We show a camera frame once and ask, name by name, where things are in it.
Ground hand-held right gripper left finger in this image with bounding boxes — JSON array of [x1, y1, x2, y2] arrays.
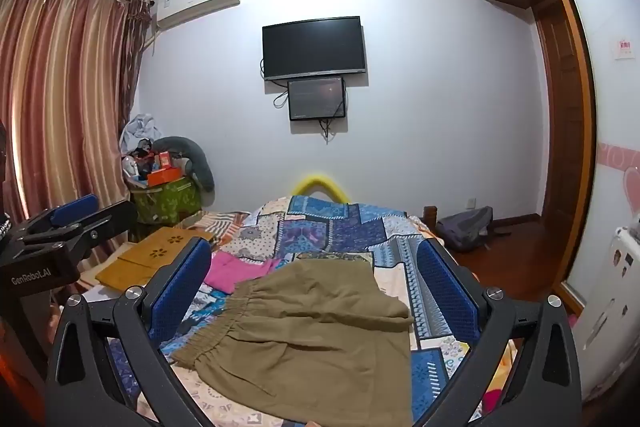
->
[[44, 237, 213, 427]]

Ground small black wall monitor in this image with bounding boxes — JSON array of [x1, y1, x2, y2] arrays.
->
[[287, 76, 347, 122]]

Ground patchwork printed bedspread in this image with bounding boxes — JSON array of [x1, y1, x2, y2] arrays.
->
[[80, 194, 518, 427]]

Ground large black wall television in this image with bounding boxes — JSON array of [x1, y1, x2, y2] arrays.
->
[[262, 16, 368, 82]]

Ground white crumpled cloth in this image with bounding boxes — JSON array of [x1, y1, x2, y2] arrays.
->
[[120, 112, 162, 152]]

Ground white appliance with stickers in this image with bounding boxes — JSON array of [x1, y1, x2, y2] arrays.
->
[[567, 212, 640, 400]]

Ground striped pink curtain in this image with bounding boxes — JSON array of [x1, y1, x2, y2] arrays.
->
[[0, 0, 151, 225]]

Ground olive green pants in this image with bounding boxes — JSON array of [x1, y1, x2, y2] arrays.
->
[[170, 259, 415, 427]]

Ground grey backpack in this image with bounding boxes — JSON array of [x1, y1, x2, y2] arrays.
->
[[435, 206, 512, 253]]

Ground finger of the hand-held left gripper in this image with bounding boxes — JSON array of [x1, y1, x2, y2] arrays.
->
[[30, 201, 139, 258], [9, 193, 101, 244]]

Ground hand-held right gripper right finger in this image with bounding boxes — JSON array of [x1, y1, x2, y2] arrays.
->
[[412, 238, 584, 427]]

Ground brown wooden door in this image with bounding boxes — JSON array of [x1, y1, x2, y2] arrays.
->
[[532, 0, 596, 280]]

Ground white sliding wardrobe door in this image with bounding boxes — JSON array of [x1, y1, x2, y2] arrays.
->
[[542, 0, 640, 373]]

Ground pink folded garment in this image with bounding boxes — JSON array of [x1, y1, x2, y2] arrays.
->
[[204, 252, 283, 295]]

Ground orange box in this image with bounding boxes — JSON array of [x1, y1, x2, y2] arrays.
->
[[146, 167, 182, 186]]

